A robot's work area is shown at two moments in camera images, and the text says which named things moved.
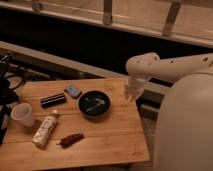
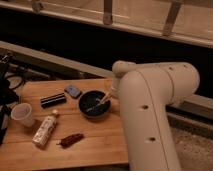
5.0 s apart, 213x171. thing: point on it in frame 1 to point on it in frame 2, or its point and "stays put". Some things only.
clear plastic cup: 22,112 stays put
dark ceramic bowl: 94,104 stays put
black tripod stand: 8,96 stays put
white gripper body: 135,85 to 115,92
